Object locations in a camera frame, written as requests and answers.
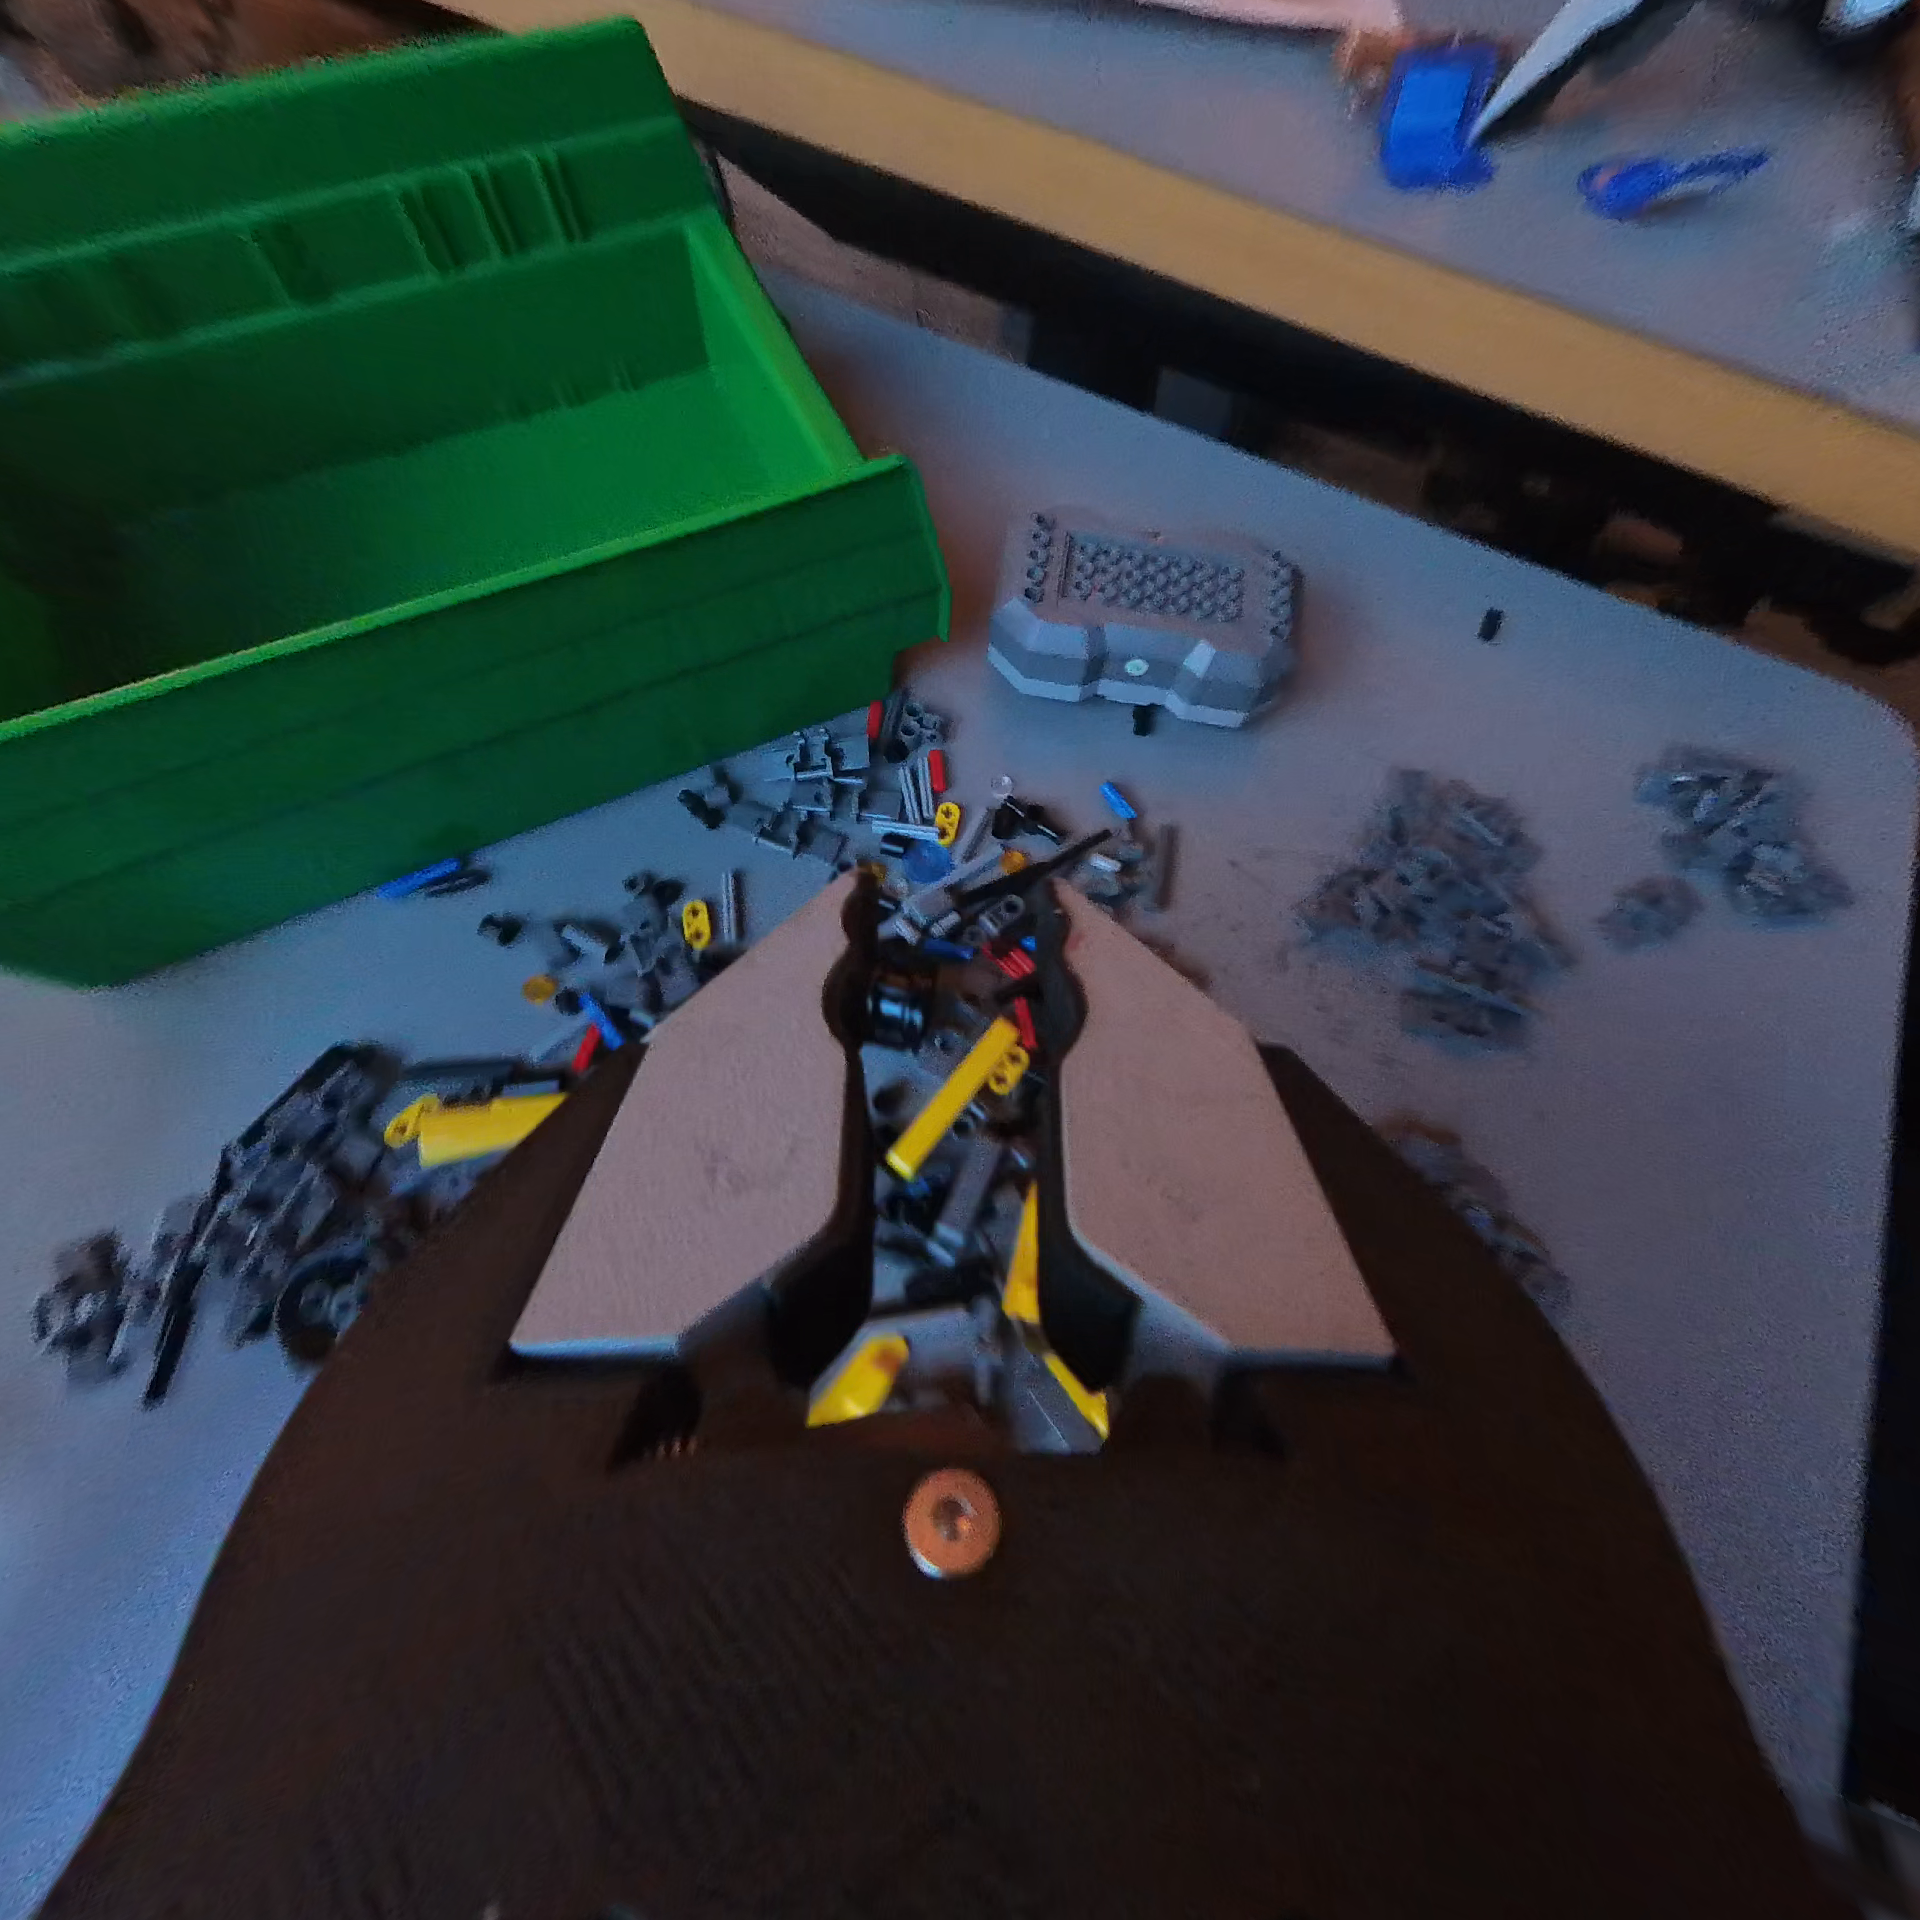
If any grey desk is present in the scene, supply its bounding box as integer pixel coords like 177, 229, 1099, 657
0, 275, 1920, 1920

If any blue brick piece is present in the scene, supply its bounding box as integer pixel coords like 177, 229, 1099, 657
1571, 144, 1778, 237
1373, 33, 1500, 200

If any wooden edged background table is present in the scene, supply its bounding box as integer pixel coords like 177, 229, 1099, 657
452, 0, 1920, 573

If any green plastic bin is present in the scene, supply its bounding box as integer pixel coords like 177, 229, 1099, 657
0, 208, 954, 992
0, 14, 730, 384

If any pile of grey brick parts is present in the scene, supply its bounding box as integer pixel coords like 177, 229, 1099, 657
468, 696, 1195, 1446

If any yellow brick beam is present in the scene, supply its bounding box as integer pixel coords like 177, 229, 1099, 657
879, 1013, 1029, 1190

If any grey brick hub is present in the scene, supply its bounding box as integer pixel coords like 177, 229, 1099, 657
987, 506, 1308, 744

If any small grey brick cluster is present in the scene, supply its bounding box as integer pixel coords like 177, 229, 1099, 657
1596, 744, 1859, 961
1293, 759, 1579, 1056

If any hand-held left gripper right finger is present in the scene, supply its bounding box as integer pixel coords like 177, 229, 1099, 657
1036, 870, 1405, 1383

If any idle black white gripper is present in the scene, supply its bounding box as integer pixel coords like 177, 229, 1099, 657
1468, 0, 1920, 152

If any yellow pointed brick piece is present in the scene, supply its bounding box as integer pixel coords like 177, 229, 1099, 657
372, 1070, 578, 1170

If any heap of dark brick parts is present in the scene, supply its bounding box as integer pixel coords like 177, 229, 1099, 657
26, 1035, 424, 1414

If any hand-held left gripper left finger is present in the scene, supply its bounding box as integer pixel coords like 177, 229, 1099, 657
512, 870, 885, 1366

